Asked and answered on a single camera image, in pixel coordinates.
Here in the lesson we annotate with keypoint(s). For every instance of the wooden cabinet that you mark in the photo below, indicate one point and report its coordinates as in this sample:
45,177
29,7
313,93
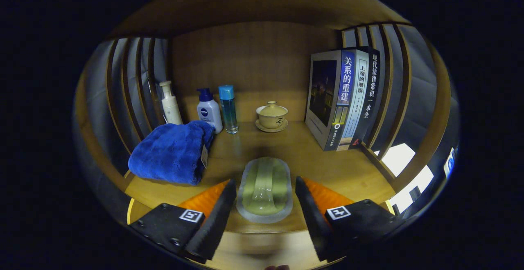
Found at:
254,57

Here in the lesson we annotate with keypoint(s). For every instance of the wooden drawer with black knob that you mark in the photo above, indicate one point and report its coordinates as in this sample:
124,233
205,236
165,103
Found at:
262,245

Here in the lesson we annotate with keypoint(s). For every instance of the teal clear bottle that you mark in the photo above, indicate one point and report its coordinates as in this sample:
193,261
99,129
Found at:
228,110

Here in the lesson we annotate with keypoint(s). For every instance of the white pump bottle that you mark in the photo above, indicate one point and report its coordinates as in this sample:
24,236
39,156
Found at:
172,108

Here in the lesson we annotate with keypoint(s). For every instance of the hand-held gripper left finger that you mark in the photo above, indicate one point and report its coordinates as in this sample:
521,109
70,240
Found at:
215,225

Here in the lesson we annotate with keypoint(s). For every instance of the book with black spine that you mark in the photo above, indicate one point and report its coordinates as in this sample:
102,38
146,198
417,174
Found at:
370,98

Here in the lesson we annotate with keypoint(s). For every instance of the white bottle with blue cap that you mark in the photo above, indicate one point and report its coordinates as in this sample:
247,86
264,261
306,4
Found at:
209,112

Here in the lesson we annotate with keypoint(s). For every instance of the white and blue device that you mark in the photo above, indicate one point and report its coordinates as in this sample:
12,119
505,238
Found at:
449,163

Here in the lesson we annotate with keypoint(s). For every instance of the beige lidded tea cup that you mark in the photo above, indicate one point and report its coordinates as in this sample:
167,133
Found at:
271,116

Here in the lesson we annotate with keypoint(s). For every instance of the blue towel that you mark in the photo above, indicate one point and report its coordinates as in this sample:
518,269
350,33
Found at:
168,151

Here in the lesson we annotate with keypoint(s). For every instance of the book with blue spine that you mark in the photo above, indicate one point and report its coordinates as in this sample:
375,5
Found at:
323,94

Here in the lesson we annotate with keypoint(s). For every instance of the small black block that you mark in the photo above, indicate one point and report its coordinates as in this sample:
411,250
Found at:
415,193

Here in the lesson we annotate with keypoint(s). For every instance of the book with white spine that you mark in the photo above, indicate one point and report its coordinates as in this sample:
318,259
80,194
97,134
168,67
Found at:
358,98

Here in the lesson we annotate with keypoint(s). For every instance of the white side table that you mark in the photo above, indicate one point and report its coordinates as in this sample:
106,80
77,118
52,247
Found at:
399,157

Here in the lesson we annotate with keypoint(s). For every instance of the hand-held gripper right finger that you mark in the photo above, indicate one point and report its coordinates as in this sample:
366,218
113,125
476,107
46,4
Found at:
313,225

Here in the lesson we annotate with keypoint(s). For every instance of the wooden countertop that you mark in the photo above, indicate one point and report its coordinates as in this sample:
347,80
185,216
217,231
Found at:
303,155

